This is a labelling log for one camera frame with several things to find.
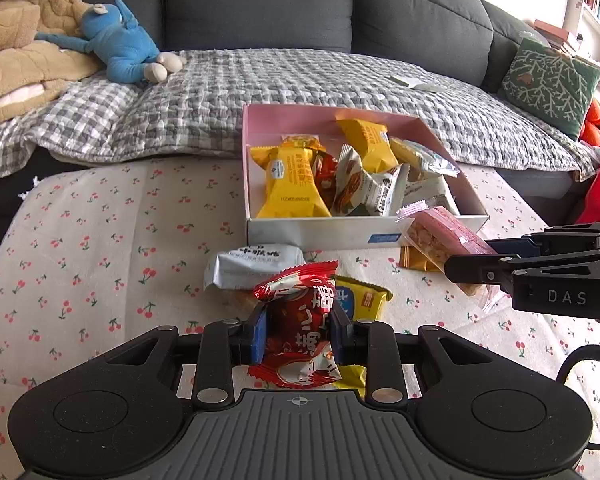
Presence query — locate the grey foil snack packet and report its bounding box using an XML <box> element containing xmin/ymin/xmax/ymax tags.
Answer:
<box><xmin>203</xmin><ymin>244</ymin><xmax>305</xmax><ymax>292</ymax></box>

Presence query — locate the grey gingham blanket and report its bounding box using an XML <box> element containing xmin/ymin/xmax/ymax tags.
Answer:
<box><xmin>0</xmin><ymin>49</ymin><xmax>600</xmax><ymax>188</ymax></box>

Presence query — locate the black cable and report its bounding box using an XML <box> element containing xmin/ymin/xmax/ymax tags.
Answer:
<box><xmin>555</xmin><ymin>344</ymin><xmax>600</xmax><ymax>448</ymax></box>

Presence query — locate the white nut packet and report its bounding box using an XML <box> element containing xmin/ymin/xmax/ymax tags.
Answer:
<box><xmin>330</xmin><ymin>144</ymin><xmax>376</xmax><ymax>217</ymax></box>

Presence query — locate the white paper sheet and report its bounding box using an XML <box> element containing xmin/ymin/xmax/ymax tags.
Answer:
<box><xmin>390</xmin><ymin>75</ymin><xmax>446</xmax><ymax>92</ymax></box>

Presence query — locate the pink cardboard box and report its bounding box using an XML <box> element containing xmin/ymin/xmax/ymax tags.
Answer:
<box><xmin>242</xmin><ymin>103</ymin><xmax>490</xmax><ymax>252</ymax></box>

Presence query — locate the orange plush cushion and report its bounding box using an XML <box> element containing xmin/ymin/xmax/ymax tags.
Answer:
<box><xmin>579</xmin><ymin>97</ymin><xmax>600</xmax><ymax>150</ymax></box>

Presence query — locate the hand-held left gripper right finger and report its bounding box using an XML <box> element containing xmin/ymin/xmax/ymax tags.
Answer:
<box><xmin>329</xmin><ymin>305</ymin><xmax>501</xmax><ymax>408</ymax></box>

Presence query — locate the pink snack bar packet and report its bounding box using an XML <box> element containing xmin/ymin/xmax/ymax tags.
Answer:
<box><xmin>396</xmin><ymin>201</ymin><xmax>506</xmax><ymax>311</ymax></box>

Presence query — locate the cherry print tablecloth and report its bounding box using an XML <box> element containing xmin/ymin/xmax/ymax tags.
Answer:
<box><xmin>0</xmin><ymin>155</ymin><xmax>600</xmax><ymax>480</ymax></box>

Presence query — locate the orange-brown snack bar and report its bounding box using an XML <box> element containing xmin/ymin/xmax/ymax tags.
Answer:
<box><xmin>397</xmin><ymin>246</ymin><xmax>446</xmax><ymax>273</ymax></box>

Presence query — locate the dark grey sofa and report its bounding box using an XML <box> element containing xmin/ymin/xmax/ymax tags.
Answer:
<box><xmin>0</xmin><ymin>0</ymin><xmax>593</xmax><ymax>266</ymax></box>

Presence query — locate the stack of books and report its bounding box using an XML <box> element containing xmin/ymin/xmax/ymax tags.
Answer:
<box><xmin>532</xmin><ymin>19</ymin><xmax>600</xmax><ymax>96</ymax></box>

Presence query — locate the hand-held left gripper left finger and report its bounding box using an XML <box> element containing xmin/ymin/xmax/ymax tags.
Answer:
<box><xmin>100</xmin><ymin>305</ymin><xmax>271</xmax><ymax>409</ymax></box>

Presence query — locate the long white snack packet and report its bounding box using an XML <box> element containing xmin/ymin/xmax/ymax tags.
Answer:
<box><xmin>402</xmin><ymin>175</ymin><xmax>461</xmax><ymax>216</ymax></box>

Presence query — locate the beige fleece blanket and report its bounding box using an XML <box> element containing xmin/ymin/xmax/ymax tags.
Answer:
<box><xmin>0</xmin><ymin>0</ymin><xmax>106</xmax><ymax>136</ymax></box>

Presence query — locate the yellow blue-label snack packet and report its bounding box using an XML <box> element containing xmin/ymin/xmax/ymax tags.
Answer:
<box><xmin>332</xmin><ymin>275</ymin><xmax>393</xmax><ymax>391</ymax></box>

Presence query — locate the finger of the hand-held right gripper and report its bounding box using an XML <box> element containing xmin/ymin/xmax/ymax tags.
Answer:
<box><xmin>444</xmin><ymin>249</ymin><xmax>600</xmax><ymax>294</ymax></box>
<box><xmin>482</xmin><ymin>220</ymin><xmax>600</xmax><ymax>257</ymax></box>

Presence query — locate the large yellow snack packet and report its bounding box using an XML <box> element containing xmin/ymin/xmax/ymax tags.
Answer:
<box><xmin>250</xmin><ymin>144</ymin><xmax>333</xmax><ymax>219</ymax></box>

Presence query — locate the blue plush toy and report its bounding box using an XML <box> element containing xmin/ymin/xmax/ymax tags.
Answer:
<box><xmin>35</xmin><ymin>0</ymin><xmax>188</xmax><ymax>83</ymax></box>

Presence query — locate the green branch-print cushion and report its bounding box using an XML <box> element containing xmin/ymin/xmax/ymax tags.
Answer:
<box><xmin>497</xmin><ymin>30</ymin><xmax>600</xmax><ymax>141</ymax></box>

